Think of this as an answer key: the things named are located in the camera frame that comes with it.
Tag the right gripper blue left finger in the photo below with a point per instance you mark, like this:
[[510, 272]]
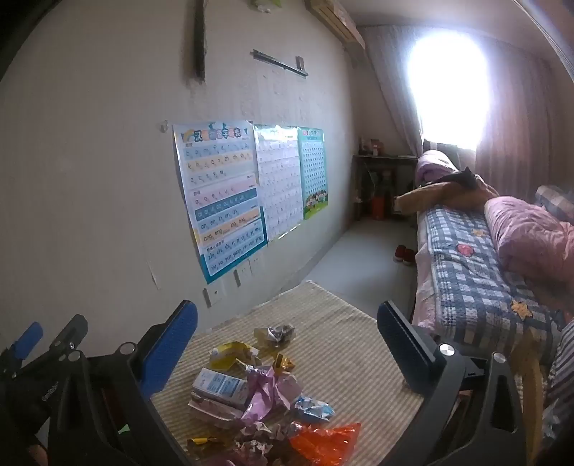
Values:
[[160, 349]]

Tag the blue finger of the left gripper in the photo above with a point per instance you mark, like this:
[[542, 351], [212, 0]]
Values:
[[71, 335], [27, 341]]

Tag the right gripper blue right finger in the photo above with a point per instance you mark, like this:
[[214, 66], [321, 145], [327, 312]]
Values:
[[410, 351]]

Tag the yellow crushed carton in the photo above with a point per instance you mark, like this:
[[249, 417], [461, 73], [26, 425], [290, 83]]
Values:
[[223, 357]]

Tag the white strawberry carton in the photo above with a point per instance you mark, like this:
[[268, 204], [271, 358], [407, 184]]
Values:
[[214, 412]]

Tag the blue white milk carton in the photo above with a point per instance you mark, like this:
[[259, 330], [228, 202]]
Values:
[[223, 388]]

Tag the pink wrapper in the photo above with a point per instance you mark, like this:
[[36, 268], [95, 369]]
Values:
[[269, 390]]

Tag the beige silver wrapper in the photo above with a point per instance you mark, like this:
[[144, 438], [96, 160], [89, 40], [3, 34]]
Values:
[[277, 336]]

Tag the orange plastic bag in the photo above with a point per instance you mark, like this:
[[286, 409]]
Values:
[[326, 446]]

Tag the small yellow gold wrapper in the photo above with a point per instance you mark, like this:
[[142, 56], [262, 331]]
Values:
[[282, 364]]

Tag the brown paper wad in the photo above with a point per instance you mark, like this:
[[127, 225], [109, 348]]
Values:
[[256, 444]]

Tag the striped woven table mat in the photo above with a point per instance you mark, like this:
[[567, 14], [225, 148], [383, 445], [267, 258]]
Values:
[[340, 358]]

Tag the bed with plaid sheet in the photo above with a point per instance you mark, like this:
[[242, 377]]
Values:
[[463, 292]]

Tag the red slippers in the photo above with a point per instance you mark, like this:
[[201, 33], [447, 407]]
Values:
[[404, 255]]

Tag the pink quilt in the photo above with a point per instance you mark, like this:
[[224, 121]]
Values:
[[530, 241]]

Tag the brown plush toy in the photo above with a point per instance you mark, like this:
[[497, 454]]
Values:
[[450, 194]]

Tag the dark wooden shelf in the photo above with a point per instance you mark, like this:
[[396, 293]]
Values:
[[379, 178]]

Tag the pink window curtain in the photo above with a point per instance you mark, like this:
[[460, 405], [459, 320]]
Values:
[[478, 94]]

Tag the white wall socket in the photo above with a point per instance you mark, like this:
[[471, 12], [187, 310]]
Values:
[[214, 293]]

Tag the blue pinyin wall poster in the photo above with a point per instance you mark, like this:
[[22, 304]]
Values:
[[218, 172]]

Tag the white chart wall poster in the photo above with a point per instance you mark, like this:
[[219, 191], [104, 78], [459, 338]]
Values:
[[279, 176]]

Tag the green chart wall poster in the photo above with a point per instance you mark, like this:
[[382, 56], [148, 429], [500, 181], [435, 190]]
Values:
[[313, 170]]

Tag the wall air conditioner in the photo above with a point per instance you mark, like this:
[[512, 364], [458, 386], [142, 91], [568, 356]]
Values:
[[332, 14]]

